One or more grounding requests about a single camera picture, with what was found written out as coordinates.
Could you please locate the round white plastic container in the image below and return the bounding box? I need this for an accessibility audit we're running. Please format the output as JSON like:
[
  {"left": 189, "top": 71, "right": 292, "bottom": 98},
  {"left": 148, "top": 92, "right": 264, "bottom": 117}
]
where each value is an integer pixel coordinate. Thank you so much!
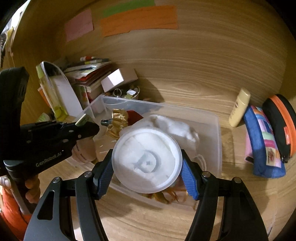
[{"left": 112, "top": 128, "right": 183, "bottom": 194}]

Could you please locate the cream lotion tube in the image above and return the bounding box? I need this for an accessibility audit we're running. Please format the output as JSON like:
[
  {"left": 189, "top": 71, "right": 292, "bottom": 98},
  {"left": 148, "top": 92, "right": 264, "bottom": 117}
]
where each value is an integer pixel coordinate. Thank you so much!
[{"left": 229, "top": 88, "right": 251, "bottom": 127}]

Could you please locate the blue patchwork pouch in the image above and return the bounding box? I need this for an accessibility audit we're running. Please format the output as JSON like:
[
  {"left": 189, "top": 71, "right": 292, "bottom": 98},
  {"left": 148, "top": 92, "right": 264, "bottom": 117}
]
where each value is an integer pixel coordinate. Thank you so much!
[{"left": 243, "top": 105, "right": 286, "bottom": 179}]

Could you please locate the pink phone under pouch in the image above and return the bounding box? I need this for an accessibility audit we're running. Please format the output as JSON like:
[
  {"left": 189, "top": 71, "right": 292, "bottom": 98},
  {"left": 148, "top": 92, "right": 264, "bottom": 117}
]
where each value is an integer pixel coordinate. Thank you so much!
[{"left": 245, "top": 132, "right": 254, "bottom": 164}]

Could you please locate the person hand on gripper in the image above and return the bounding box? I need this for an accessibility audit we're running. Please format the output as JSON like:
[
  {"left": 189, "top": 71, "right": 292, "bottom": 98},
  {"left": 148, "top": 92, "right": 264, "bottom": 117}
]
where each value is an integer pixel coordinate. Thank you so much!
[{"left": 1, "top": 175, "right": 41, "bottom": 204}]

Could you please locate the stack of books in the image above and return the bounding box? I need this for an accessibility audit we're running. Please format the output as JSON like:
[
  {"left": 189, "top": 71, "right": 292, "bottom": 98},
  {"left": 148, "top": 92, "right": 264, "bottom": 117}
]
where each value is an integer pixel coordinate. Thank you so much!
[{"left": 63, "top": 59, "right": 112, "bottom": 109}]

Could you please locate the yellow green spray bottle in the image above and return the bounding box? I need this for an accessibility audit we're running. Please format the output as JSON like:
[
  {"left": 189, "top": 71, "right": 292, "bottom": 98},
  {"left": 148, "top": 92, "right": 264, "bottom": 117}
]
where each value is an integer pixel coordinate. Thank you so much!
[{"left": 36, "top": 61, "right": 68, "bottom": 121}]

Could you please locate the dark green small bottle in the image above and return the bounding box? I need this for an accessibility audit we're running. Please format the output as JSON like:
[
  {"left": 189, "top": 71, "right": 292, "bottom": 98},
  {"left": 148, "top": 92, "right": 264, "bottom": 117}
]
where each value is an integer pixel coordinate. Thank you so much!
[{"left": 100, "top": 118, "right": 113, "bottom": 126}]

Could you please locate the pink sticky note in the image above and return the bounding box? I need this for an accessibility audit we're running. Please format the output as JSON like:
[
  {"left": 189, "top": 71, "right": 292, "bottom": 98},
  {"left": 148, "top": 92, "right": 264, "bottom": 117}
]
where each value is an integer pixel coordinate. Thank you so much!
[{"left": 65, "top": 9, "right": 94, "bottom": 42}]

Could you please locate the small orange box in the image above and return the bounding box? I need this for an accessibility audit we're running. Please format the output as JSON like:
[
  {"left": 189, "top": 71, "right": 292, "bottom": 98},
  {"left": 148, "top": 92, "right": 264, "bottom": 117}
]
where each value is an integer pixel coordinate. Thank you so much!
[{"left": 38, "top": 87, "right": 51, "bottom": 108}]

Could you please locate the small white pink box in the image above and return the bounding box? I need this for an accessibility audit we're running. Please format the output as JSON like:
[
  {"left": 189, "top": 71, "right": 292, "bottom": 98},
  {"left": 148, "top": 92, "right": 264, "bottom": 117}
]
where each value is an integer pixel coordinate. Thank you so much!
[{"left": 101, "top": 68, "right": 138, "bottom": 92}]

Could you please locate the black orange zip case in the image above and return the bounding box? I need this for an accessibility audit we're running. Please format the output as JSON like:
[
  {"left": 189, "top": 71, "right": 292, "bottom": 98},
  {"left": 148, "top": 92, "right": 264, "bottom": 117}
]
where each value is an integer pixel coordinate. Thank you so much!
[{"left": 262, "top": 94, "right": 296, "bottom": 163}]

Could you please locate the white cloth pouch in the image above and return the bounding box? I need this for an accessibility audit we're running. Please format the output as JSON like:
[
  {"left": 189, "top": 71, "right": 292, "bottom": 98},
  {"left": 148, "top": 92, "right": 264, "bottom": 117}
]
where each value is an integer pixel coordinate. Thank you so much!
[{"left": 148, "top": 114, "right": 200, "bottom": 156}]

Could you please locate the clear plastic storage bin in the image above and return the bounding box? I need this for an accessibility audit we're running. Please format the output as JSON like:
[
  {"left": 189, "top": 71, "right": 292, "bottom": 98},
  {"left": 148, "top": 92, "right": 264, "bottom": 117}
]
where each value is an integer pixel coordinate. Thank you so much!
[{"left": 69, "top": 94, "right": 223, "bottom": 209}]

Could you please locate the red pouch gold tie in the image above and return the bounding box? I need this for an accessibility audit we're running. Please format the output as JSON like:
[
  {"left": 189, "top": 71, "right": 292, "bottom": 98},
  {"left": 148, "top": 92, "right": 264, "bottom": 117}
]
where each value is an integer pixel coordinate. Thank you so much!
[{"left": 106, "top": 109, "right": 143, "bottom": 140}]

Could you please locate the green sticky note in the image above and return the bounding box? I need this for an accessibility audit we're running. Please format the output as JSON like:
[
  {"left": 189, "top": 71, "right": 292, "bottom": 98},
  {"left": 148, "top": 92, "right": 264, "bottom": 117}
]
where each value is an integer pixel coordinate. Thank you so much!
[{"left": 102, "top": 0, "right": 155, "bottom": 18}]

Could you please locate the orange sticky note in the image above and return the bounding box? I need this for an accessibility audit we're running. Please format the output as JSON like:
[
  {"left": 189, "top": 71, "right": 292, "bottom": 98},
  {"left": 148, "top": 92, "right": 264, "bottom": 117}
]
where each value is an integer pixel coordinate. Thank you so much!
[{"left": 100, "top": 5, "right": 178, "bottom": 37}]

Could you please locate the white arched paper holder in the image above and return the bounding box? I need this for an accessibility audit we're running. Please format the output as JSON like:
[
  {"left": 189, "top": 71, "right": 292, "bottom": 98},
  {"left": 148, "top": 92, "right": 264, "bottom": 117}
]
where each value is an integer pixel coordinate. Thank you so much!
[{"left": 44, "top": 61, "right": 83, "bottom": 117}]

